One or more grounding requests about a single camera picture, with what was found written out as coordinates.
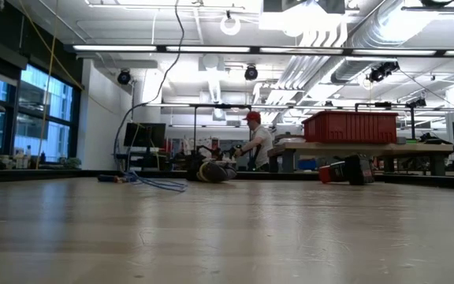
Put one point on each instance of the black background robot arm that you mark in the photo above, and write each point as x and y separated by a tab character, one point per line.
233	152
193	155

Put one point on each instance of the grey yellow work glove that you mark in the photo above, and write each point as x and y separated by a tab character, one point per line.
215	172

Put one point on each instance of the person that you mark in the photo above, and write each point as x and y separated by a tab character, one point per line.
262	144

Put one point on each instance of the black ceiling spotlight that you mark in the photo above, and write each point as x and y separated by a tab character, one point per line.
123	77
251	73

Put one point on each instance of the blue box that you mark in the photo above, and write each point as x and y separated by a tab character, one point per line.
307	164

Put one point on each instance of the black overhead light bar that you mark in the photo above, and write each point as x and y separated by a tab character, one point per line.
255	50

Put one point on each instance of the red plastic bin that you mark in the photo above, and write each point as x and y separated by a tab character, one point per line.
349	128

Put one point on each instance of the red black power tool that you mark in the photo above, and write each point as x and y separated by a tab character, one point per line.
349	170

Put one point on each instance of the wooden workbench grey legs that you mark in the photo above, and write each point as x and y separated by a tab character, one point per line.
369	148

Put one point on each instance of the green potted plant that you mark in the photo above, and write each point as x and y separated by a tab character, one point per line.
71	162

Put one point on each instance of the black metal gantry frame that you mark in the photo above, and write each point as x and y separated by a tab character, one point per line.
223	106

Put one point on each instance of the black ceiling camera cluster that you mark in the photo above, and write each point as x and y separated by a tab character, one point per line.
382	72

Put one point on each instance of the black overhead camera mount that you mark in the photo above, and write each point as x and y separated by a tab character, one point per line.
434	8

